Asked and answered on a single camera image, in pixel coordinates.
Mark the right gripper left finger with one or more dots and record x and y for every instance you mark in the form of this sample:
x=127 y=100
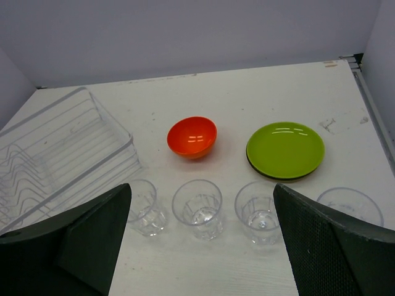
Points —
x=72 y=253

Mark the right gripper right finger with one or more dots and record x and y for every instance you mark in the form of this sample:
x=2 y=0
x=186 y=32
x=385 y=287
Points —
x=330 y=252

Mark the clear glass back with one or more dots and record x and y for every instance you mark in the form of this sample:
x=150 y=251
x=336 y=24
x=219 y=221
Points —
x=353 y=203

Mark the clear glass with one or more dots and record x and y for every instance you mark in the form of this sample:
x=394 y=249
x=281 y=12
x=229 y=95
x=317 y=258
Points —
x=197 y=204
x=353 y=203
x=146 y=215
x=255 y=209

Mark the green plate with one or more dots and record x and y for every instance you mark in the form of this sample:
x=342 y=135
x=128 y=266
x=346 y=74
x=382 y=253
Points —
x=285 y=149

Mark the clear glass front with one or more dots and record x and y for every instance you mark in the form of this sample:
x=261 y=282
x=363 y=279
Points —
x=197 y=204

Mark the orange bowl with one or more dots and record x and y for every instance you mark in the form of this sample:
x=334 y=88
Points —
x=192 y=138

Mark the clear wire dish rack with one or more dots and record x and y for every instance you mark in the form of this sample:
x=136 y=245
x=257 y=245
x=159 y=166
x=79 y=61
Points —
x=60 y=157

